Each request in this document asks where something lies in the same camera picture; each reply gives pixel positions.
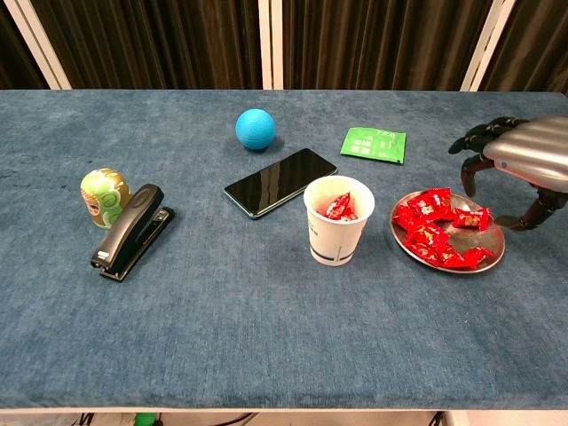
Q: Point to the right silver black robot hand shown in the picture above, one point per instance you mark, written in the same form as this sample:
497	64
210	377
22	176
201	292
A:
532	146

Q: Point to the red candy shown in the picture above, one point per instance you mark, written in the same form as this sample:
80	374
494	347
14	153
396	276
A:
439	197
448	257
350	216
421	250
421	207
472	218
428	234
477	255
401	217
339	205

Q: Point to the silver metal plate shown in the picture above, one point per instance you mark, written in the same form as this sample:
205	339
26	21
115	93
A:
479	239

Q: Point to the white paper cup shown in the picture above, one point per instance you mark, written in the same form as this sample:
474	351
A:
337	244

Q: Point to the green sachet packet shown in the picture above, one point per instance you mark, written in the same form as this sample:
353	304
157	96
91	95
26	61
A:
373	144

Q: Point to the black smartphone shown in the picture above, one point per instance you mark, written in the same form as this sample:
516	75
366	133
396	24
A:
275	184

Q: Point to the blue ball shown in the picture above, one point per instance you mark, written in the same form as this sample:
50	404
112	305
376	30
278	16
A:
255	128

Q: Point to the blue tablecloth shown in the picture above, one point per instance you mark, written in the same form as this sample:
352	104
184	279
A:
266	333

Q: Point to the black stapler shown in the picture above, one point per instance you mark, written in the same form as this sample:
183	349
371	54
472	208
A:
133	222

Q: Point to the bright green round object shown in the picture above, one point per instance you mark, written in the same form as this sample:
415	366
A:
145	420

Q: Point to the white frame post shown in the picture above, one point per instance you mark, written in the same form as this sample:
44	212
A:
487	44
37	44
265	44

